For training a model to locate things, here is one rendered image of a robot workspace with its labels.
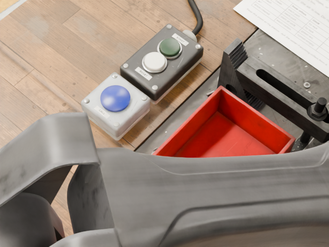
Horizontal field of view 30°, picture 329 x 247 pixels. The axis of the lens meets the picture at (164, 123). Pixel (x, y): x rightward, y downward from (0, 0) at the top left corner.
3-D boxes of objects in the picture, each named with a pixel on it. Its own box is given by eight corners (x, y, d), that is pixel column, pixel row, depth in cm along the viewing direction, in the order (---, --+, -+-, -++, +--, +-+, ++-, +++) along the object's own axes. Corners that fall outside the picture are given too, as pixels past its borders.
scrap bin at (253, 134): (89, 238, 75) (85, 221, 70) (216, 108, 85) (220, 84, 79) (163, 304, 71) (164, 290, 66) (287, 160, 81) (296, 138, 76)
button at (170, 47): (154, 55, 87) (155, 46, 85) (168, 43, 88) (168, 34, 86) (170, 66, 86) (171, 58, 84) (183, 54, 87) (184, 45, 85)
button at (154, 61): (139, 69, 85) (139, 61, 84) (153, 56, 87) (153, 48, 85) (155, 80, 85) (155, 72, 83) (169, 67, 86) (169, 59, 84)
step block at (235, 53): (216, 88, 86) (223, 50, 78) (229, 76, 87) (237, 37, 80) (253, 114, 84) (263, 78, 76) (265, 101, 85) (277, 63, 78)
